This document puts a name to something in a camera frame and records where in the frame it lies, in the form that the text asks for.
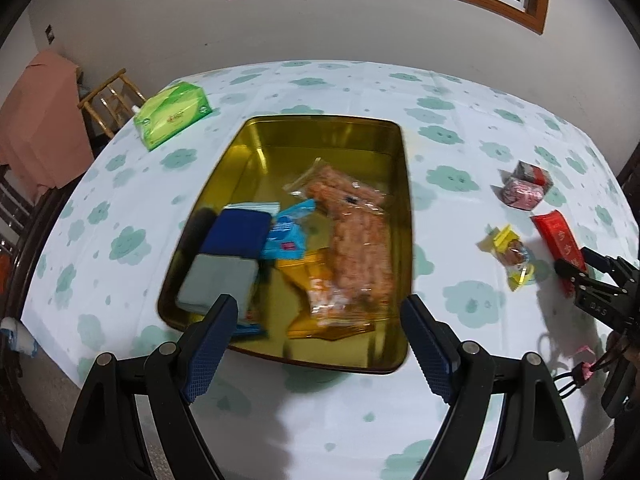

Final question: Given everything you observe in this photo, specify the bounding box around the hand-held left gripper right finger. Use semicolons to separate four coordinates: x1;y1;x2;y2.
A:
400;294;585;480

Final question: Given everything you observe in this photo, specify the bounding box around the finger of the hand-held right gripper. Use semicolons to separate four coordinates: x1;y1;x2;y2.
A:
554;259;626;328
580;246;638;281

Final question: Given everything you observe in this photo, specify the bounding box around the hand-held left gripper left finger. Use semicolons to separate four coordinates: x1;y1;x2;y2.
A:
60;294;239;480

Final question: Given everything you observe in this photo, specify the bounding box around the long red snack packet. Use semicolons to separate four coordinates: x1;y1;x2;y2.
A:
531;210;588;297

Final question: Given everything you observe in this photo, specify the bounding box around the blue cookie packet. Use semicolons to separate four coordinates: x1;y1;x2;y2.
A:
235;260;268;336

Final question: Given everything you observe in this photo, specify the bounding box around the yellow candy packet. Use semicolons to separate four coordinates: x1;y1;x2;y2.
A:
477;225;536;292

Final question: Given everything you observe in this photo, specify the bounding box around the pink red snack packet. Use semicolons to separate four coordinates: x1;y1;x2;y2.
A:
500;180;546;211

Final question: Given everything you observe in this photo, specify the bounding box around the orange snack packet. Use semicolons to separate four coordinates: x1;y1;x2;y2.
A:
275;247;376;341

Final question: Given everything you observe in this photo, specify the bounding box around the navy and light blue box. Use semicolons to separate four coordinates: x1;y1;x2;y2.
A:
175;202;282;313

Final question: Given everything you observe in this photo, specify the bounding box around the clear bag of orange snacks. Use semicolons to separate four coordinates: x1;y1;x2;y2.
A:
284;157;396;311

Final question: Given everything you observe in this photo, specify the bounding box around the light blue snack packet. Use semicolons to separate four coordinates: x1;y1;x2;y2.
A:
261;199;318;261

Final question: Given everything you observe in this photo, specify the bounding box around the gold metal tin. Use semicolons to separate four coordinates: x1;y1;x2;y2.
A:
156;115;415;376

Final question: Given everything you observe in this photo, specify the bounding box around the dark wooden cabinet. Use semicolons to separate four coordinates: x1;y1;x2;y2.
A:
617;160;640;191

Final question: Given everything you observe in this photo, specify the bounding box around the small red box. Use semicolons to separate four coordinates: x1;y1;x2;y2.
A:
510;160;553;193

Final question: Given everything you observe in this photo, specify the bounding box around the dark wooden chair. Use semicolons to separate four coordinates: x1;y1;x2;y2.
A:
0;165;33;261

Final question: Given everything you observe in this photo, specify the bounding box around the green tissue box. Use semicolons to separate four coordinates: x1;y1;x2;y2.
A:
132;81;213;152

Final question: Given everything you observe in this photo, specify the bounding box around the light wooden chair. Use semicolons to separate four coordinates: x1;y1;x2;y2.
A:
77;67;147;139

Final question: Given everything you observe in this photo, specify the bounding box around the cloud print tablecloth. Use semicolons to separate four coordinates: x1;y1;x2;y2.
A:
20;60;640;480

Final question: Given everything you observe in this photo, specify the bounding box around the pink cloth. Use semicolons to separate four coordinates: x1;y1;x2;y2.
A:
0;49;95;188

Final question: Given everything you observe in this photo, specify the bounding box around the pink and black lanyard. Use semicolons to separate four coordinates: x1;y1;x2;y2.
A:
552;357;612;401

